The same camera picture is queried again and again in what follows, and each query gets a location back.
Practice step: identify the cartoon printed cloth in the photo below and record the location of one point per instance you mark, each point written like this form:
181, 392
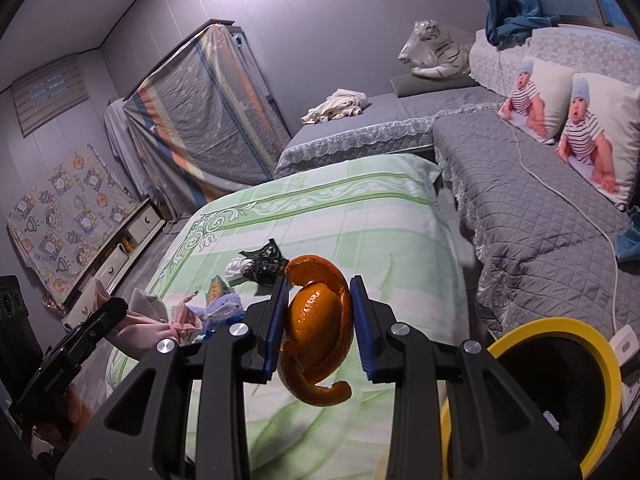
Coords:
65, 210

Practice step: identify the grey window blind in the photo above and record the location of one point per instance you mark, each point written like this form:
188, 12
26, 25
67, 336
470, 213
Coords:
50, 92

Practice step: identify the white tiger plush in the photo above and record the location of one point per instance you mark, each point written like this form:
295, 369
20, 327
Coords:
440, 50

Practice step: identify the striped cloth covered wardrobe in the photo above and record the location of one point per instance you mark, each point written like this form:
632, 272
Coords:
200, 110

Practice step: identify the baby print pillow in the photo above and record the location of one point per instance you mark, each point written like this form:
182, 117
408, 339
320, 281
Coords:
600, 145
540, 100

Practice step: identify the white paper towel wad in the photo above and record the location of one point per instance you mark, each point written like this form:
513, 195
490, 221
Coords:
236, 269

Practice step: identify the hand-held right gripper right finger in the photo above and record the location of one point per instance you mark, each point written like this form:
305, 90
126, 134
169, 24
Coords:
361, 330

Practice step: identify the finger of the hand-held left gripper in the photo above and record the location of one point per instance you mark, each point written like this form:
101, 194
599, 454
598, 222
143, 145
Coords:
102, 317

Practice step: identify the white power strip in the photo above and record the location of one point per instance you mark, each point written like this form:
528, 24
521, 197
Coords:
627, 355

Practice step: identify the curled orange peel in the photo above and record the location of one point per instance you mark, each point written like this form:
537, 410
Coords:
315, 320

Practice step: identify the person's left hand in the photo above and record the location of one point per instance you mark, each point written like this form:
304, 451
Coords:
77, 402

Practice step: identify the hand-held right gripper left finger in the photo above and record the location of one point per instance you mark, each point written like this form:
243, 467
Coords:
277, 330

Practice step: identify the purple foam fruit net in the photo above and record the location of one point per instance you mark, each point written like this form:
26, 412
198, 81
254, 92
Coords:
222, 307

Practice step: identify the low cabinet with drawers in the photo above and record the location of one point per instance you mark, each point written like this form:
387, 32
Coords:
125, 245

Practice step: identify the yellow rimmed black bin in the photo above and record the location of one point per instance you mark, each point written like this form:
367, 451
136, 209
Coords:
565, 330

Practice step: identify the grey quilted sofa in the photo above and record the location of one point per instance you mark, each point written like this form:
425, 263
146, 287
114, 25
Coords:
525, 210

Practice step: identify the grey hanging cloth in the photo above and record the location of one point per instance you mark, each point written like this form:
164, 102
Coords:
120, 145

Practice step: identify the pink cloth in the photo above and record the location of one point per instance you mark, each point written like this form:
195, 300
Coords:
145, 325

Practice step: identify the cream crumpled cloth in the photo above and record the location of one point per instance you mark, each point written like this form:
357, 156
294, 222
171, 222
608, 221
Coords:
335, 107

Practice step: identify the green leaf printed blanket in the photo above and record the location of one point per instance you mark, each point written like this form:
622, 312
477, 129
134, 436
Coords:
340, 220

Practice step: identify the instant noodle packet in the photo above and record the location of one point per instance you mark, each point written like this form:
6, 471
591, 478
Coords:
218, 291

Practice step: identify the small black plastic bag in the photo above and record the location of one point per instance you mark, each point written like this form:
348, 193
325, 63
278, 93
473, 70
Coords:
267, 262

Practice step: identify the grey cushion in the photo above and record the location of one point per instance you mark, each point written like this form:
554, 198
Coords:
405, 85

